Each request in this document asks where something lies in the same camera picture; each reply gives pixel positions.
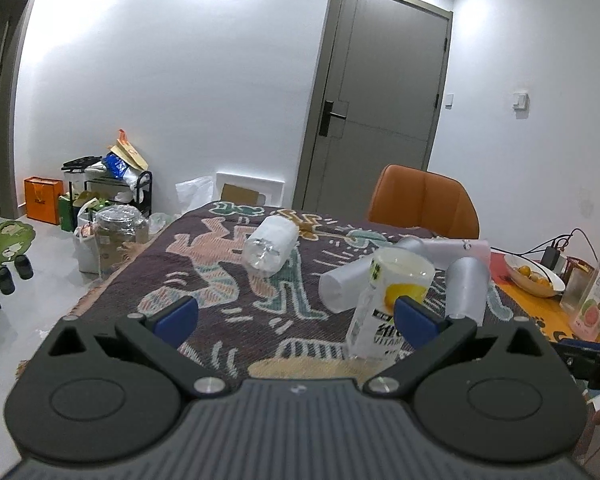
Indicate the pink label drink bottle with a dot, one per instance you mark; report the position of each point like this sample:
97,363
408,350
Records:
597,300

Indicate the large grey plastic cup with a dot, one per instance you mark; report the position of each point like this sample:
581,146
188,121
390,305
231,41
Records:
467,285

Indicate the orange shopping bag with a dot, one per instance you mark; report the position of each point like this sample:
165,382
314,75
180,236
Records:
42,201

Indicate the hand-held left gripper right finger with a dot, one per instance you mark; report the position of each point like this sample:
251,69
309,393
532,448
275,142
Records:
414,321

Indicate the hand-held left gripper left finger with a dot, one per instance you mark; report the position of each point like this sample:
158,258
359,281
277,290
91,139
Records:
179,319

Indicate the dark red cup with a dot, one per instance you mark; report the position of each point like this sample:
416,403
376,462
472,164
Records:
577,262

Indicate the black shelf rack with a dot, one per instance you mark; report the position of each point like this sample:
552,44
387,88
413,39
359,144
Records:
142,195

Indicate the clear plastic bottle white label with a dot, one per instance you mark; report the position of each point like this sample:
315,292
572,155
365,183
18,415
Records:
271,244

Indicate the black tray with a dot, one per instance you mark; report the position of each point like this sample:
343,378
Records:
82,162

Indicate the small white wall switch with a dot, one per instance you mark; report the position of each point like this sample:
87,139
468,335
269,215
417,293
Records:
449,100

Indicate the flat cardboard piece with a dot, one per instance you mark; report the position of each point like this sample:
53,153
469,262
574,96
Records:
239,194

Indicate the brown paper bag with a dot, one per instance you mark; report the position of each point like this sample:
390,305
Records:
130,152

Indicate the white bowl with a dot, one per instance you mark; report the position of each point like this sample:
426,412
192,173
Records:
517,262

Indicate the clear drinking glass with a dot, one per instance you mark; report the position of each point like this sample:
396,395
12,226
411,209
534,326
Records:
575,290

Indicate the printed blanket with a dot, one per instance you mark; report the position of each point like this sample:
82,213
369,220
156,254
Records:
220,280

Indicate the white frame box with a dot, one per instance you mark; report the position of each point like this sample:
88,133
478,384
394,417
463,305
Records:
272,187

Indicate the grey door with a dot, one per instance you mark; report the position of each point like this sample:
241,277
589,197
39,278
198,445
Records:
380,85

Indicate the large white wall switch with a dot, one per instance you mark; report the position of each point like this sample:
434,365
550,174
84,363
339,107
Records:
520,100

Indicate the black charger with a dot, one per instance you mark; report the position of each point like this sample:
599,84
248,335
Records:
551,256

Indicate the lemon vitamin drink bottle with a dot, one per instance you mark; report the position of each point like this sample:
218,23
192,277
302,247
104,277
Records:
375,305

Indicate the orange chair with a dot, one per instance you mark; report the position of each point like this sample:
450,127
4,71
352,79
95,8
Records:
422,200

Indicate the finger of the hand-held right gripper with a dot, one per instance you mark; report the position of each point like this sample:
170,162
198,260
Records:
592,362

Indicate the green box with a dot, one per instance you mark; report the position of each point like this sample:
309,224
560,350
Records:
67,212

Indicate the translucent white plastic cup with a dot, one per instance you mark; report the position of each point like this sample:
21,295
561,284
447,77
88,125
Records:
342,285

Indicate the plastic wrapped cardboard box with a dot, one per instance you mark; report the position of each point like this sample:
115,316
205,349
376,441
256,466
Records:
120,237

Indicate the white cylinder tube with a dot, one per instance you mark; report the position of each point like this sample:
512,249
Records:
457,250

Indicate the orange printed table mat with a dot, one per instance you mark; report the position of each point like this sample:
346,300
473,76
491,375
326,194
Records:
530,310

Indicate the black door lock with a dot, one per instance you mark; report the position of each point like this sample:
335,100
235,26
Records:
330,119

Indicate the blue white plastic bag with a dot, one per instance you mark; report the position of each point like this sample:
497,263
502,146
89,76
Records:
120,167

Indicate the small orange fruits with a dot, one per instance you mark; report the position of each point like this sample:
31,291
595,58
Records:
530,275

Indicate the small grey plastic cup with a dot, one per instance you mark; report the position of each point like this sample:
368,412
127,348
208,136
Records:
412,247

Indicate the black shoe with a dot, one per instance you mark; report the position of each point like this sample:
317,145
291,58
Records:
24,266
5,280

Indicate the grey door frame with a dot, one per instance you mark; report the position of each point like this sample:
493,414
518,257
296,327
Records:
15,110

